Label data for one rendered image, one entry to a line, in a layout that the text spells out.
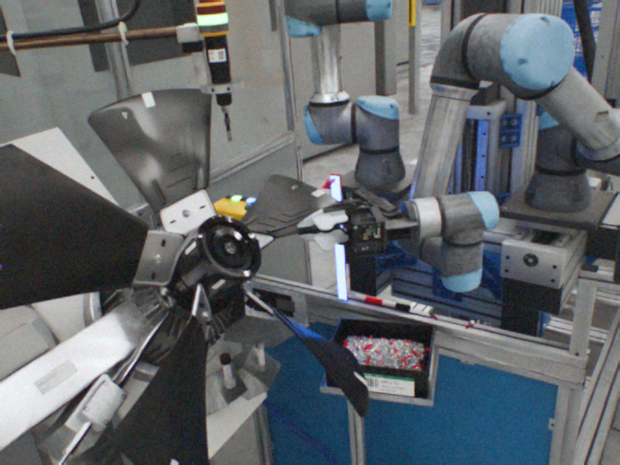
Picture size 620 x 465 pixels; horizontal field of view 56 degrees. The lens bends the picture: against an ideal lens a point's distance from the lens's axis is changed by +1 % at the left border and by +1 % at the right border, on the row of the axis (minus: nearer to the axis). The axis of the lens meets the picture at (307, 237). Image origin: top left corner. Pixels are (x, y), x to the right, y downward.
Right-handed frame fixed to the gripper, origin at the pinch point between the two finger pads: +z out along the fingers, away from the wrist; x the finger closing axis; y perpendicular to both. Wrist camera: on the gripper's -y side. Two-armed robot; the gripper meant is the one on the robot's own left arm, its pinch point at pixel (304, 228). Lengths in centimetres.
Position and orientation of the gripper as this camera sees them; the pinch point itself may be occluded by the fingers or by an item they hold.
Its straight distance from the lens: 107.6
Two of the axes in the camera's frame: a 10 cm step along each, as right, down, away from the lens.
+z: -9.9, 1.3, -0.6
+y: 1.1, 5.1, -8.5
